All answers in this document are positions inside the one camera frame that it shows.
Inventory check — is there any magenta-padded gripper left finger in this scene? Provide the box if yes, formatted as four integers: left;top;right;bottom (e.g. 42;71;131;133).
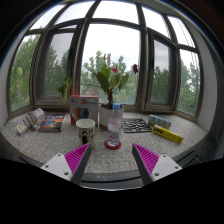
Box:
40;143;93;186

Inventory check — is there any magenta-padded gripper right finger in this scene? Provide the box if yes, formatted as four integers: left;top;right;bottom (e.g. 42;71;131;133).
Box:
131;143;183;186

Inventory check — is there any clear blue-capped water bottle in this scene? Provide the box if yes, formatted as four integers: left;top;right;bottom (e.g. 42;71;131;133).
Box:
106;102;123;148

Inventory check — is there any long yellow box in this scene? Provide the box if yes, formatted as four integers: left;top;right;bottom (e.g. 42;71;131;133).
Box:
152;124;185;145

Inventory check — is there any flat round red coaster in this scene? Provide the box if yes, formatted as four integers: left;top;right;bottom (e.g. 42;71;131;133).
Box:
104;139;123;151

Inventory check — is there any black lattice trivet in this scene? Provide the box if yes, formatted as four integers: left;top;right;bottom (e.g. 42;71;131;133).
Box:
121;118;153;134

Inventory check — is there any light blue patterned box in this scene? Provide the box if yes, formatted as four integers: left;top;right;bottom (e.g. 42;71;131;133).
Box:
147;114;173;130

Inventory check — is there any colourful flat box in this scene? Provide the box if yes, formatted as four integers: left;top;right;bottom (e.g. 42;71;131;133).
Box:
37;113;67;133

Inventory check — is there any flowering plant in white pot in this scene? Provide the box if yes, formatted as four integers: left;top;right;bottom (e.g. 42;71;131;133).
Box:
58;54;139;132

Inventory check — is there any red and white filament box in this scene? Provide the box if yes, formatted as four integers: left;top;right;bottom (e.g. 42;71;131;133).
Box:
68;94;100;127

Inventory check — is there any dark-framed bay window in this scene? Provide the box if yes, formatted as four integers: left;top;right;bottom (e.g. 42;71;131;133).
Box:
6;0;204;118

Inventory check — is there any white mug with black handle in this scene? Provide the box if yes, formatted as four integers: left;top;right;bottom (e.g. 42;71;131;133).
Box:
75;118;97;149

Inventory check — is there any bagged white cable pack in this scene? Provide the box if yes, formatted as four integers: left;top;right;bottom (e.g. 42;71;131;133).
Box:
15;107;46;136

